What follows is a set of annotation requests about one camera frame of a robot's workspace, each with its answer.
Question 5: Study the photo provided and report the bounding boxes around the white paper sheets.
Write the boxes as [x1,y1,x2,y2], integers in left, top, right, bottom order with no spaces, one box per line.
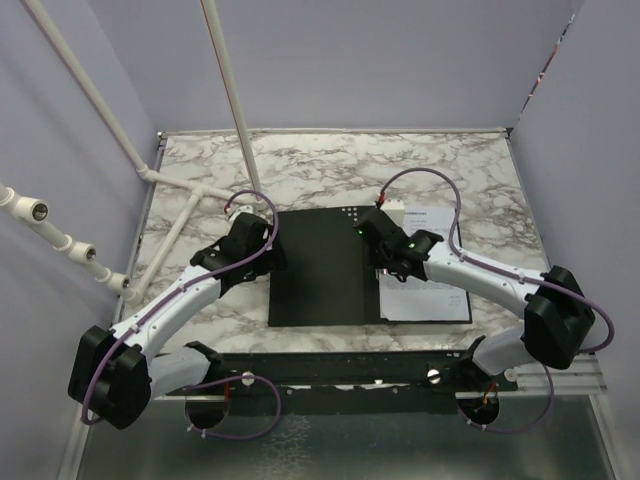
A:
[378,206,472,323]

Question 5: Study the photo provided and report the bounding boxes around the white folder black inside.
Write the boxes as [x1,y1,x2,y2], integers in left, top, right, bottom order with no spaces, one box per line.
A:
[268,206,469,328]

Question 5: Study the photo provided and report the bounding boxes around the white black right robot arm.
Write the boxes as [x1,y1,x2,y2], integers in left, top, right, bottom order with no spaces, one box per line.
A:
[354,208,595,391]

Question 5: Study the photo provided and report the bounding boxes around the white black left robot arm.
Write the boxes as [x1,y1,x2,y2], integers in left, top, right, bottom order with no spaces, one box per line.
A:
[68,213,286,430]

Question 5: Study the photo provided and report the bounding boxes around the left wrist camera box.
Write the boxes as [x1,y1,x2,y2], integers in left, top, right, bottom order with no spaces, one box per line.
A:
[226,205,254,224]

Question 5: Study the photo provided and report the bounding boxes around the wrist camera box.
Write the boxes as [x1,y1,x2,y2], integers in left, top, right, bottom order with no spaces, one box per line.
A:
[379,199,405,227]
[226,205,254,224]

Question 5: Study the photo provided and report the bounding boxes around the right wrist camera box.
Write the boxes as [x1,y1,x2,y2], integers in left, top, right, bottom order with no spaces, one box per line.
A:
[379,199,405,227]

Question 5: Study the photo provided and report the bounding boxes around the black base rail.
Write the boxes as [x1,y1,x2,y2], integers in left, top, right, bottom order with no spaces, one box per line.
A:
[220,350,517,415]

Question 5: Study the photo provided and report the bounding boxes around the white pipe frame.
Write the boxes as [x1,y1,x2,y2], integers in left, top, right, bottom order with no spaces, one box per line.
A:
[0,0,269,304]

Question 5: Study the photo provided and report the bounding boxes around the aluminium rail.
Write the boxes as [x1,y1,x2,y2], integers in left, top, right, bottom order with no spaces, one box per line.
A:
[59,356,614,479]

